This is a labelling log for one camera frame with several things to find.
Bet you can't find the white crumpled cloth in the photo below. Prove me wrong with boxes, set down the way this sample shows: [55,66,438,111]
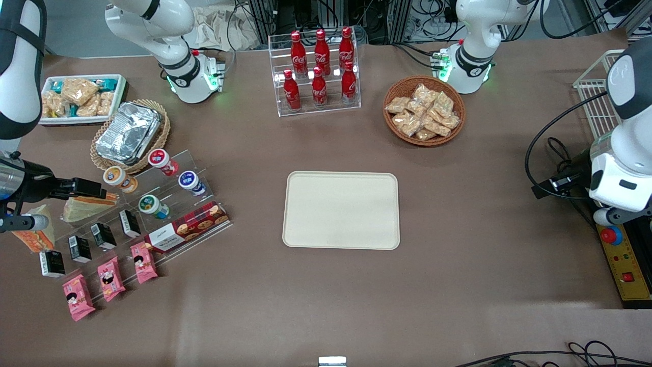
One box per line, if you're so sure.
[193,4,261,52]

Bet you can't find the yogurt cup blue lid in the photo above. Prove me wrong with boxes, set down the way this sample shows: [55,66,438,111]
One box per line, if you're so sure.
[178,171,207,197]

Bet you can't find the black floor cables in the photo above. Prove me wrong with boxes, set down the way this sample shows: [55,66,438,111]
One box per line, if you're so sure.
[452,340,652,367]

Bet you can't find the oval wicker basket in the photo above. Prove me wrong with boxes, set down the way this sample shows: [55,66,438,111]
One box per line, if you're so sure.
[90,99,171,175]

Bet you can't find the yogurt cup orange lid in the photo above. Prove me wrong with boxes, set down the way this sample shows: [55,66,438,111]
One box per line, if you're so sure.
[103,166,139,194]

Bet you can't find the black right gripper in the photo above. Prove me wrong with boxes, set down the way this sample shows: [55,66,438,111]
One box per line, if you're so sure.
[19,162,107,204]

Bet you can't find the black connector block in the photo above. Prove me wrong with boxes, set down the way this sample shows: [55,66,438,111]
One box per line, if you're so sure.
[531,171,592,200]

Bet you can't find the round wicker basket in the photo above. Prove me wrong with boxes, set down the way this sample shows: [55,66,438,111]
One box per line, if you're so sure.
[383,75,467,148]

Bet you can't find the packaged sandwich with orange filling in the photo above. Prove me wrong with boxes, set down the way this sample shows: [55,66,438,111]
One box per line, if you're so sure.
[10,204,56,254]

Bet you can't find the red cola bottle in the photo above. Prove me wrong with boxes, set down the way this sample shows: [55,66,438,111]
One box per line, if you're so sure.
[314,29,331,76]
[311,66,329,108]
[283,69,302,112]
[341,61,358,104]
[338,27,356,72]
[290,31,308,78]

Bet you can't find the equipment rack with cables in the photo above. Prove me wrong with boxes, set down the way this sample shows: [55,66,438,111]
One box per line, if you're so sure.
[249,0,461,45]

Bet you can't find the clear acrylic bottle rack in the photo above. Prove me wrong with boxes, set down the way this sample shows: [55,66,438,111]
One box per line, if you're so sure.
[268,28,362,118]

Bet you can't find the small black carton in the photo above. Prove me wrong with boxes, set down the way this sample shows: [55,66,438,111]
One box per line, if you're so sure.
[39,250,66,278]
[91,223,117,250]
[68,235,92,264]
[119,209,142,239]

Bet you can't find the packaged sandwich with pale bread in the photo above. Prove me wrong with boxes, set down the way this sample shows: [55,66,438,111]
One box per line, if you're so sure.
[63,193,119,224]

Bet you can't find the yogurt cup green lid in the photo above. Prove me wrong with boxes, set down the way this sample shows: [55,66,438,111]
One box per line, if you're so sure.
[138,194,170,220]

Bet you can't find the yellow emergency stop box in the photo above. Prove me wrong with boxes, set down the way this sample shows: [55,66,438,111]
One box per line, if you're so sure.
[595,223,652,310]

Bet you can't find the pink snack packet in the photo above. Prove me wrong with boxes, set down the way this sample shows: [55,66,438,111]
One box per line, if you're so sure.
[62,274,96,322]
[130,242,158,284]
[97,256,126,302]

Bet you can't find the white plastic bin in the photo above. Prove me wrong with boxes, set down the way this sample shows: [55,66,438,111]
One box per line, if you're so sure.
[38,74,128,126]

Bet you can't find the red cookie box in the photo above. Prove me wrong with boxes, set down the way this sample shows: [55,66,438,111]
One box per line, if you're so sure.
[145,201,230,254]

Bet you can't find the beige serving tray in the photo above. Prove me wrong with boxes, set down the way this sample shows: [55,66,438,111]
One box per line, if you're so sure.
[282,171,401,251]

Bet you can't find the yogurt cup red lid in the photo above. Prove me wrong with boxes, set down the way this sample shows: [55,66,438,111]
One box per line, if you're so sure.
[148,148,180,177]

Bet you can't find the white wire rack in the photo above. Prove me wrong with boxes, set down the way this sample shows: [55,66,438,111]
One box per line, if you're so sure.
[573,49,626,139]

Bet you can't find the foil food container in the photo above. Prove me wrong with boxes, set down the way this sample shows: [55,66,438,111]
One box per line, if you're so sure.
[95,101,163,165]

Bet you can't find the clear acrylic tiered stand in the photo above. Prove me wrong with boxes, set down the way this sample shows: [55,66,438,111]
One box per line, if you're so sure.
[25,148,235,286]

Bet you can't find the brown table cover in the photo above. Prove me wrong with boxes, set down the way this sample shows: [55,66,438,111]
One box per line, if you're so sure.
[0,28,652,367]

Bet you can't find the black looped cable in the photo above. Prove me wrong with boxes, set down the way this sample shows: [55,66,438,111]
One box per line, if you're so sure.
[524,90,610,201]

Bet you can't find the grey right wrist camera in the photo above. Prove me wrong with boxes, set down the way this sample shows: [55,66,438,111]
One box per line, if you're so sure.
[0,214,50,232]

